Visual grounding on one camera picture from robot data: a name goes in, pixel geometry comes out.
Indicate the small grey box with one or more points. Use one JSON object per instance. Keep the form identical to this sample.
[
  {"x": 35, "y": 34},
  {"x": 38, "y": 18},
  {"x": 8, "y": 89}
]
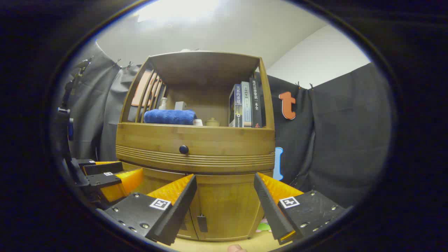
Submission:
[{"x": 180, "y": 105}]

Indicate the small white cup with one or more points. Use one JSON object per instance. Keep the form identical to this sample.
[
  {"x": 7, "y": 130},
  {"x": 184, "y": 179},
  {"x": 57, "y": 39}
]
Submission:
[{"x": 198, "y": 122}]

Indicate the wooden shoe cabinet door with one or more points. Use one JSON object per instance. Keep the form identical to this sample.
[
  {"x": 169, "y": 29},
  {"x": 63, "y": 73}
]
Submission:
[
  {"x": 227, "y": 203},
  {"x": 157, "y": 178}
]

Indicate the wooden cabinet drawer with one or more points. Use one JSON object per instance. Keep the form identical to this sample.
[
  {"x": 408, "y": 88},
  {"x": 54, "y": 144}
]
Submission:
[{"x": 224, "y": 138}]

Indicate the round black drawer knob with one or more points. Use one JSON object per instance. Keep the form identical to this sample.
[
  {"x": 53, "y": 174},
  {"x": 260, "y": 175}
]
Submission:
[{"x": 184, "y": 149}]

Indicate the small white bottle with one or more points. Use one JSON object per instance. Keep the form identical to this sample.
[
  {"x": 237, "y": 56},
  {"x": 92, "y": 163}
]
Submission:
[{"x": 163, "y": 104}]

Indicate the beige ceramic jar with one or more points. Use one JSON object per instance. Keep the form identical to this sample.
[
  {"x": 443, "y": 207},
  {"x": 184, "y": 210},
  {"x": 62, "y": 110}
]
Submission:
[{"x": 212, "y": 122}]

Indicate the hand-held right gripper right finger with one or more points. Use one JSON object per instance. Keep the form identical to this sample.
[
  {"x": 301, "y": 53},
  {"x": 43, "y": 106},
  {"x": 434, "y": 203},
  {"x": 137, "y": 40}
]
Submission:
[{"x": 274, "y": 215}]

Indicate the dark blue book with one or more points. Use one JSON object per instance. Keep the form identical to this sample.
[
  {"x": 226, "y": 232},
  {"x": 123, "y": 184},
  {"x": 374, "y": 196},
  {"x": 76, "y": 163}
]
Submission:
[{"x": 236, "y": 105}]

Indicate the black backdrop cloth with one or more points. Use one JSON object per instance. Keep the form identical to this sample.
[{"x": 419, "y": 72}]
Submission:
[{"x": 332, "y": 140}]

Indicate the blue folded towel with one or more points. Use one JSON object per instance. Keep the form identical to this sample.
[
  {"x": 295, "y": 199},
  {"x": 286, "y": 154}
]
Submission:
[{"x": 169, "y": 117}]

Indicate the pink and green plush toy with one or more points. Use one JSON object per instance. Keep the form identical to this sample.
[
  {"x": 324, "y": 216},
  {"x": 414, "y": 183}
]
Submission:
[{"x": 263, "y": 226}]

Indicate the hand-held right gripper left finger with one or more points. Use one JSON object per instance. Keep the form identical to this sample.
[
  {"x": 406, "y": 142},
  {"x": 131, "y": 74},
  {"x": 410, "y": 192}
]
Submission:
[{"x": 175, "y": 218}]

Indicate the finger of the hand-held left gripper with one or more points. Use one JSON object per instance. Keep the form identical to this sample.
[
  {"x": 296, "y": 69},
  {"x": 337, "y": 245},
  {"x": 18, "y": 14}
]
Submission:
[
  {"x": 105, "y": 179},
  {"x": 101, "y": 168}
]

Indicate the wooden double-door shoe cabinet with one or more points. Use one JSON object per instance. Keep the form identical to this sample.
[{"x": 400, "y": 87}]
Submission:
[{"x": 203, "y": 66}]

